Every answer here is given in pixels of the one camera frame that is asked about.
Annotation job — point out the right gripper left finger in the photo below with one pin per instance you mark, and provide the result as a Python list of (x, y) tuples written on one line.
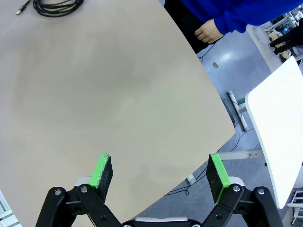
[(100, 175)]

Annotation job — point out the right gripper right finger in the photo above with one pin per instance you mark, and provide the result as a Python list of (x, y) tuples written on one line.
[(216, 177)]

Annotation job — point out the person's left forearm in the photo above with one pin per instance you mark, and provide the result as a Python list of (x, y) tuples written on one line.
[(236, 23)]

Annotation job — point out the person's left hand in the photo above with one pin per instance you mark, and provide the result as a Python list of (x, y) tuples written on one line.
[(209, 32)]

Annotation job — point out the white desk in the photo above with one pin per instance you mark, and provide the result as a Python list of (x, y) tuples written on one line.
[(277, 123)]

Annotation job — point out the person in blue hoodie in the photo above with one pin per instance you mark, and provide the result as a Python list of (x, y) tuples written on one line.
[(189, 14)]

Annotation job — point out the aluminium slotted base frame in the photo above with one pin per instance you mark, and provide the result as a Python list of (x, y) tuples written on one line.
[(6, 212)]

